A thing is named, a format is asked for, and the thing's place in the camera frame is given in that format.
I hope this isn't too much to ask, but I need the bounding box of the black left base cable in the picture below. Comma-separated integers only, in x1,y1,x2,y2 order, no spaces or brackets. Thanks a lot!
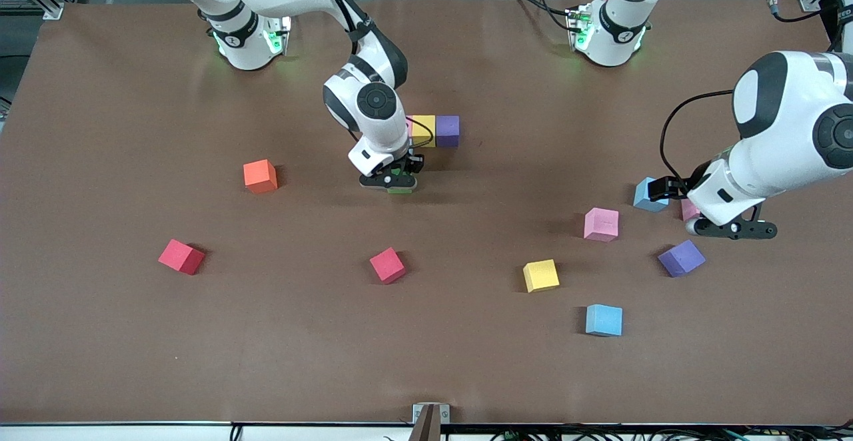
510,0,575,32

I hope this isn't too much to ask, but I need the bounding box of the pink foam cube with slit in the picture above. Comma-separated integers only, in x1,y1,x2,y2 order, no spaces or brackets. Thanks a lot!
584,208,620,242

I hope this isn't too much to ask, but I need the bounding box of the purple foam cube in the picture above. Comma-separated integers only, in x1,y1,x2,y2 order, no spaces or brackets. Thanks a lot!
435,115,460,148
658,239,706,278

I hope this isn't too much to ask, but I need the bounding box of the orange foam cube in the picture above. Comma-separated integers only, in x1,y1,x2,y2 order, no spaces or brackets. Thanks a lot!
243,159,279,195

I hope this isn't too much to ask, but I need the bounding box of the white table edge rail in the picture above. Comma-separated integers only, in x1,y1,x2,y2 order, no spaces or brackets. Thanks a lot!
0,421,853,441

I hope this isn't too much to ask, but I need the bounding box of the red foam cube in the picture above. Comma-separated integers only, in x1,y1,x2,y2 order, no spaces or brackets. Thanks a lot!
370,247,407,285
158,239,207,276

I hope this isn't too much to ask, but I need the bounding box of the yellow foam cube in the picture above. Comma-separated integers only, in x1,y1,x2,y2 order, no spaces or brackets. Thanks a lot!
523,259,560,293
411,115,436,149

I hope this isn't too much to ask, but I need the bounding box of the blue foam cube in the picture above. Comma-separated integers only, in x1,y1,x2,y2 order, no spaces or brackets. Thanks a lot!
633,177,670,213
586,304,623,337

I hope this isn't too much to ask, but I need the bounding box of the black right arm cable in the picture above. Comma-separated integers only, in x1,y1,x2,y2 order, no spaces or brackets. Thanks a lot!
303,0,435,149

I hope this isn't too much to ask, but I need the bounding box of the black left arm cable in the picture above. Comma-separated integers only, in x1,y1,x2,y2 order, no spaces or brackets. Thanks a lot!
660,0,853,183

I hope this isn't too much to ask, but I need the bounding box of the green foam cube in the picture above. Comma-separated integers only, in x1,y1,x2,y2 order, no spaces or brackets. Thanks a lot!
387,168,419,195

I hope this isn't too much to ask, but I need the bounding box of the metal table edge bracket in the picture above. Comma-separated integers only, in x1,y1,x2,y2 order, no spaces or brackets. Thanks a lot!
409,402,450,441

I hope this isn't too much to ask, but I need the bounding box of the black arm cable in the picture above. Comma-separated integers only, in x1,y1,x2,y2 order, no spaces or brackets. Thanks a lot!
660,0,853,183
303,0,435,149

